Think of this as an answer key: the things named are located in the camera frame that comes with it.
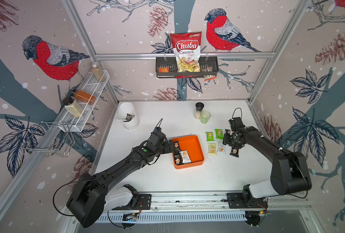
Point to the cream yellow cookie packet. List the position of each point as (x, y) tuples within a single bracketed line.
[(212, 149)]

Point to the black wire wall basket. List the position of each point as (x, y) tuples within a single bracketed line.
[(171, 68)]

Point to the green cookie packet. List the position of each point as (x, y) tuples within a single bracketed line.
[(219, 134), (209, 136)]

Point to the chrome wire rack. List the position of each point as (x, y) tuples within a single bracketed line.
[(47, 144)]

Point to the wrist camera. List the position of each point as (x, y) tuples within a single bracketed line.
[(236, 123), (157, 137)]

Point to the green translucent cup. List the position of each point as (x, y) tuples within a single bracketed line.
[(205, 117)]

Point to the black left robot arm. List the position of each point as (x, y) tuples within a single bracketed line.
[(87, 200)]

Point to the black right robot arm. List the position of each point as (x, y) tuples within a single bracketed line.
[(289, 172)]

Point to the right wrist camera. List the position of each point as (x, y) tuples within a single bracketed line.
[(236, 123)]

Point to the black cookie packet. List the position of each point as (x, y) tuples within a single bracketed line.
[(177, 146), (177, 158), (234, 152)]

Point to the white cookie packet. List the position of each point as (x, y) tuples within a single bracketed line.
[(221, 148), (185, 158)]

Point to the orange storage box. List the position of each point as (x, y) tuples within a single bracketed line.
[(192, 144)]

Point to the white wire wall shelf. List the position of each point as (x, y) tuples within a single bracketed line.
[(90, 85)]

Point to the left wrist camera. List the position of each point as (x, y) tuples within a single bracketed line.
[(157, 137)]

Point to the glass jar of grains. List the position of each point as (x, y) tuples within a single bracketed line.
[(98, 72)]

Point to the orange sauce bottle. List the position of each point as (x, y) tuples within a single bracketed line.
[(83, 96)]

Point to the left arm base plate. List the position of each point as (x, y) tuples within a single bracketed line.
[(139, 202)]

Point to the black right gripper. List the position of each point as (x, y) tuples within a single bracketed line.
[(225, 141)]

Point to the black cap spice shaker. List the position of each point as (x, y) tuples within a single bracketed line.
[(198, 109)]

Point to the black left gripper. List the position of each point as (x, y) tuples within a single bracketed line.
[(168, 149)]

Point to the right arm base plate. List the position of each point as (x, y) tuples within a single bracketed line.
[(238, 201)]

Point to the white rounded container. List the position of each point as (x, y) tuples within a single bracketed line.
[(127, 116)]

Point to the red Chuba cassava chips bag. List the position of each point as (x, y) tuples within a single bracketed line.
[(187, 50)]

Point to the black lid cream jar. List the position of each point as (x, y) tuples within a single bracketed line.
[(72, 106)]

